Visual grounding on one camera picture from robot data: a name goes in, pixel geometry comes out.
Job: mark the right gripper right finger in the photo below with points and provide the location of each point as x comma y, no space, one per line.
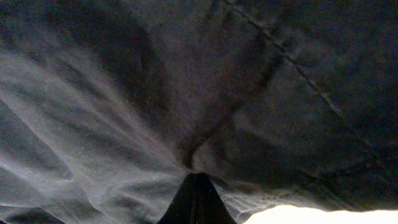
210,208

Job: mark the navy blue shorts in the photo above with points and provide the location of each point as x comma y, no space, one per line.
107,106

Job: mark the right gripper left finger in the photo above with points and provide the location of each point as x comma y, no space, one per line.
183,208

